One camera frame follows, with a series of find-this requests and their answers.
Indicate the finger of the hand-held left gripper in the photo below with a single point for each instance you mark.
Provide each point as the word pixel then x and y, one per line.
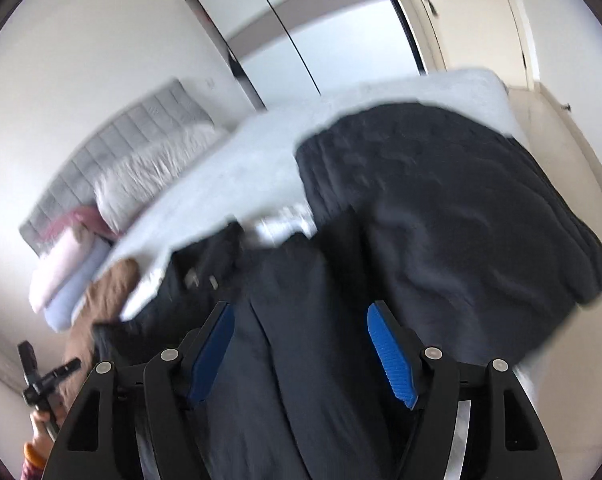
pixel 27 357
pixel 63 370

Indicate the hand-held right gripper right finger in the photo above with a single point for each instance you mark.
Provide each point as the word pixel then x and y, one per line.
pixel 391 355

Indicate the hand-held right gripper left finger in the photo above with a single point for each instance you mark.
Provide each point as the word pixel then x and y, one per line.
pixel 211 355

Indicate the black smooth jacket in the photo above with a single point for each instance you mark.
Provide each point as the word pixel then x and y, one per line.
pixel 291 360

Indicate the black quilted coat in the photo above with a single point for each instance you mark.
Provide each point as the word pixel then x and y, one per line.
pixel 456 210

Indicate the person's left hand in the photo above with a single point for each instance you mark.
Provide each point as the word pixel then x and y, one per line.
pixel 43 425

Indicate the light blue pillow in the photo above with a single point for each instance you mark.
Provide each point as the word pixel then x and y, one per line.
pixel 76 290

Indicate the brown blanket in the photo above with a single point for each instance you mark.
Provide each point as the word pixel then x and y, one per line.
pixel 111 285

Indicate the light pink pillow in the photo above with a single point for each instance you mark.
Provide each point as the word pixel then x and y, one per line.
pixel 61 265

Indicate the pink knitted blanket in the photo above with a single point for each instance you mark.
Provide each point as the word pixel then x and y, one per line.
pixel 86 217

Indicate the white crinkled pillow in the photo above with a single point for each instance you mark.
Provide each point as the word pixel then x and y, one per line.
pixel 151 180

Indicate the bed with grey quilted cover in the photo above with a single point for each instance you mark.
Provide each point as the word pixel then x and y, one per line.
pixel 231 160

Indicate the grey padded headboard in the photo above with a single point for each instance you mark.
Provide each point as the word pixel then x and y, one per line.
pixel 131 130

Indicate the white and grey wardrobe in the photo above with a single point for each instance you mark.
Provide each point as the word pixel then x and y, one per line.
pixel 341 45

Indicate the black stand pole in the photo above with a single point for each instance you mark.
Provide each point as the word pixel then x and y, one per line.
pixel 401 20

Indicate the cream door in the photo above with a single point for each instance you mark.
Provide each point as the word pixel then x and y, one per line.
pixel 471 20

